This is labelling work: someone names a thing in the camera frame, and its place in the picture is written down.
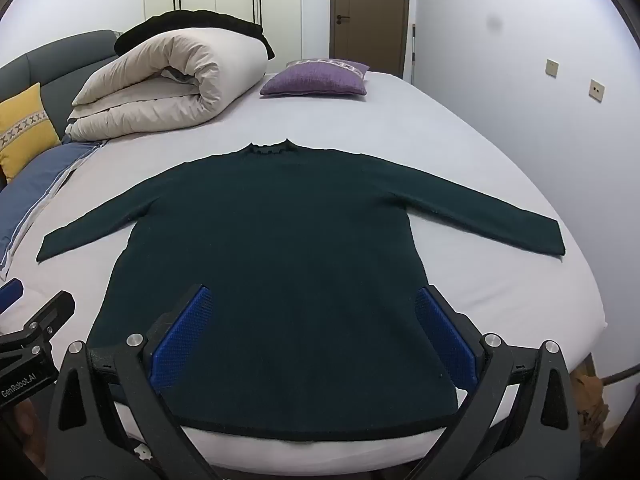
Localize yellow cushion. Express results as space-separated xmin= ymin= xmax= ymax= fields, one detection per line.
xmin=0 ymin=82 xmax=62 ymax=181

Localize dark cable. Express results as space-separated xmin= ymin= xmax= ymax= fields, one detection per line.
xmin=597 ymin=361 xmax=640 ymax=387

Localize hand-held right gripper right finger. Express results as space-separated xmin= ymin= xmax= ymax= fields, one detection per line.
xmin=400 ymin=284 xmax=583 ymax=480

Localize beige folded duvet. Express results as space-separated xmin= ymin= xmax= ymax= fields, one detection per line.
xmin=65 ymin=27 xmax=268 ymax=143

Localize purple cushion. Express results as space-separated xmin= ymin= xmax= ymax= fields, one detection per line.
xmin=259 ymin=58 xmax=371 ymax=98

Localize grey upholstered headboard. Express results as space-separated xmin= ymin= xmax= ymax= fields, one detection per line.
xmin=0 ymin=29 xmax=123 ymax=141

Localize bed with white sheet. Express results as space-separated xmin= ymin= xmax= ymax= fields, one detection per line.
xmin=0 ymin=71 xmax=608 ymax=461

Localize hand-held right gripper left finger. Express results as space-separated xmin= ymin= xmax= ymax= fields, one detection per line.
xmin=42 ymin=284 xmax=221 ymax=480

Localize black cloth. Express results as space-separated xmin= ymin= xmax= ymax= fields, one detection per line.
xmin=114 ymin=9 xmax=276 ymax=61

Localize dark green sweater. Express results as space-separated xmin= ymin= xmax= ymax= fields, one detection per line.
xmin=36 ymin=137 xmax=566 ymax=443

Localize brown wooden door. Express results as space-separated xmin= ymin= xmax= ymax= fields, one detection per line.
xmin=332 ymin=0 xmax=411 ymax=79

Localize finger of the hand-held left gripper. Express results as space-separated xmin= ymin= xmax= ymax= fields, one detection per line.
xmin=19 ymin=290 xmax=76 ymax=357
xmin=0 ymin=277 xmax=25 ymax=313

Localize brown cardboard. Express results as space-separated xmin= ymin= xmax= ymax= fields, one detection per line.
xmin=570 ymin=355 xmax=609 ymax=444

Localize blue pillow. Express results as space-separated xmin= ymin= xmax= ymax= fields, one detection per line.
xmin=0 ymin=141 xmax=101 ymax=281

